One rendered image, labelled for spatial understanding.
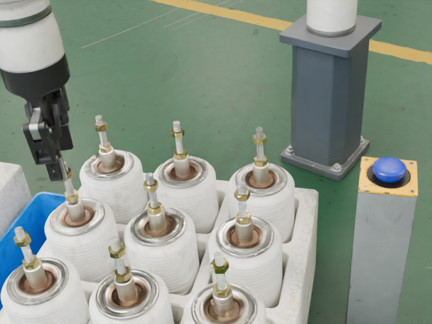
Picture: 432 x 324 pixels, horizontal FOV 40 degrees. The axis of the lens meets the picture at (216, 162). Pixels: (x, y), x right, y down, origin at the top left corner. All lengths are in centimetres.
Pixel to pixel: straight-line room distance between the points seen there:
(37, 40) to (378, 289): 55
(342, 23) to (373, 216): 46
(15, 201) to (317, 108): 59
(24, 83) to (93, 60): 113
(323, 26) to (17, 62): 62
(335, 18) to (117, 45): 92
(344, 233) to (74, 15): 134
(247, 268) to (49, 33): 36
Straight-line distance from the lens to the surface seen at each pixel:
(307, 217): 91
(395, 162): 78
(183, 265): 80
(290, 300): 80
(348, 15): 113
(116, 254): 67
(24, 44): 67
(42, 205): 114
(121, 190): 90
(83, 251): 83
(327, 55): 113
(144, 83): 165
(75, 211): 83
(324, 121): 120
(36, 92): 69
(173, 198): 86
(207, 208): 89
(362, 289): 88
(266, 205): 83
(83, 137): 147
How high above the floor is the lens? 79
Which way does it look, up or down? 37 degrees down
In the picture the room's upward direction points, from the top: 5 degrees counter-clockwise
